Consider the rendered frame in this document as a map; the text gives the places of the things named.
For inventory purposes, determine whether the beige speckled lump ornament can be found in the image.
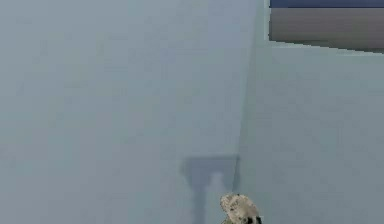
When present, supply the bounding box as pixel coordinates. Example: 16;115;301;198
219;192;264;224

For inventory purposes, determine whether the window with grey view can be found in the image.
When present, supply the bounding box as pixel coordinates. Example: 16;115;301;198
268;0;384;55

